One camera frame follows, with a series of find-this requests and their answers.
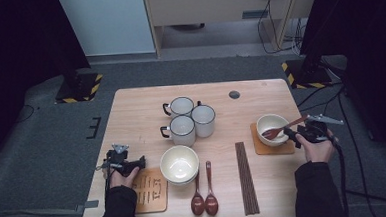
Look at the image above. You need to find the white enamel mug black rim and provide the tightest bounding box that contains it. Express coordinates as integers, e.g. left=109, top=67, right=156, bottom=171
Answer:
left=158, top=113, right=197, bottom=148
left=161, top=95, right=195, bottom=120
left=190, top=99, right=218, bottom=139

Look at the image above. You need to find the red-brown wooden spoon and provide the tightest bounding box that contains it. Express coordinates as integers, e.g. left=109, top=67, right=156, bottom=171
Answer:
left=202, top=159, right=221, bottom=217
left=261, top=114, right=311, bottom=142
left=188, top=169, right=207, bottom=217

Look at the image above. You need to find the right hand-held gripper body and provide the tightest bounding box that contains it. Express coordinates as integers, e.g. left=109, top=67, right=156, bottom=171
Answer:
left=296, top=113, right=346, bottom=146

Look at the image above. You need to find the black hanging cable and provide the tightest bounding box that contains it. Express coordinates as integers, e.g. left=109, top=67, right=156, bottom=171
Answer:
left=255, top=0, right=299, bottom=56

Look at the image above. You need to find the person's right hand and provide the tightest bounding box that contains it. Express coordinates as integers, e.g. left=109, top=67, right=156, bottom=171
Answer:
left=295, top=129, right=340, bottom=166

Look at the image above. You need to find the cream ceramic bowl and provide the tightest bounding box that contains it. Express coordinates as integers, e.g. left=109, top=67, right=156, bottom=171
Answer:
left=166, top=174, right=199, bottom=187
left=158, top=143, right=201, bottom=186
left=254, top=112, right=292, bottom=148

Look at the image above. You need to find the beige wooden desk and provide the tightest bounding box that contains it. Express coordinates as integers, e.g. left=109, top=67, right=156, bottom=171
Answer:
left=142, top=0, right=323, bottom=59

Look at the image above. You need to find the person's left hand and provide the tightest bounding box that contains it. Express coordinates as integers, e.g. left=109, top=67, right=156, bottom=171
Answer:
left=104, top=165, right=142, bottom=191

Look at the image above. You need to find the hazard striped stand base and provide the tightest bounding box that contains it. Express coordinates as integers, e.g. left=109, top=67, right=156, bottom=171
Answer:
left=53, top=72, right=106, bottom=105
left=281, top=56, right=334, bottom=92

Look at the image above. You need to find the black curtain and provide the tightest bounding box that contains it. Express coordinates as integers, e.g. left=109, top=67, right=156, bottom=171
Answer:
left=296, top=0, right=386, bottom=164
left=0, top=0, right=97, bottom=167

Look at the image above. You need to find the thick black gripper cable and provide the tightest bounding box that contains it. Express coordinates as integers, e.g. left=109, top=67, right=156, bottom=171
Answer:
left=332, top=139, right=352, bottom=217

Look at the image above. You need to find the black floor cable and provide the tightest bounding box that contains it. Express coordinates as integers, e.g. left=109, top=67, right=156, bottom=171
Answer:
left=346, top=187, right=386, bottom=213
left=295, top=82, right=345, bottom=109
left=336, top=88, right=380, bottom=217
left=14, top=104, right=41, bottom=124

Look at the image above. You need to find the dark round object under desk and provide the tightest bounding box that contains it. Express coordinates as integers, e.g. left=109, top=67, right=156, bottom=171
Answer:
left=170, top=22, right=207, bottom=33

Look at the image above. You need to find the grey tape strip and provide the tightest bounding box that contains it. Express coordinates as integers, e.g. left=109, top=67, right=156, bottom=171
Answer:
left=75, top=200, right=101, bottom=214

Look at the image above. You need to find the row of dark brown chopsticks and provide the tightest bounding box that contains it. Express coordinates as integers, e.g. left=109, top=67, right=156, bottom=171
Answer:
left=234, top=140, right=261, bottom=217

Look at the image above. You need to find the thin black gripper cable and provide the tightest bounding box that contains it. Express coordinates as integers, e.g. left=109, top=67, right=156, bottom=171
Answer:
left=103, top=164, right=113, bottom=192

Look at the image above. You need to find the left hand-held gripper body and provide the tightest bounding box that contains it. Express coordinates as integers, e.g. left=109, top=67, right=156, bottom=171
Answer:
left=102, top=143, right=132, bottom=176

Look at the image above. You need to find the carved wooden coaster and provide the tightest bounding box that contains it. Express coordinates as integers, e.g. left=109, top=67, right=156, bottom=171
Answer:
left=130, top=167, right=170, bottom=215
left=249, top=120, right=297, bottom=158

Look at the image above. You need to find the white partition panel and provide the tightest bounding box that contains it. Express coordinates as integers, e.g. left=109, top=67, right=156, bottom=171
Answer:
left=57, top=0, right=156, bottom=58

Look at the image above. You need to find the grey rectangular desk handle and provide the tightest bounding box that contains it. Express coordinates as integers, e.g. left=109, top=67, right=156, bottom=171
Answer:
left=241, top=8, right=269, bottom=20

